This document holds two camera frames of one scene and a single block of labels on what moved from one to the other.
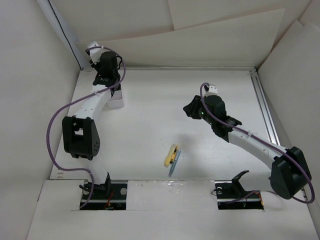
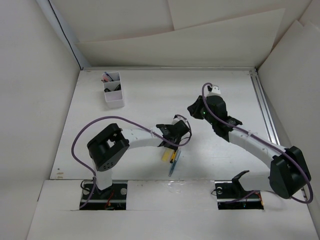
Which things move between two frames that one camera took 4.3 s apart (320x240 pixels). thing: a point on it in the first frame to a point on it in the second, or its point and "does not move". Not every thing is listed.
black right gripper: (191, 109) does not move
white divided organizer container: (116, 101) does not move
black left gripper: (96, 67) to (174, 146)
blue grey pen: (174, 163) does not move
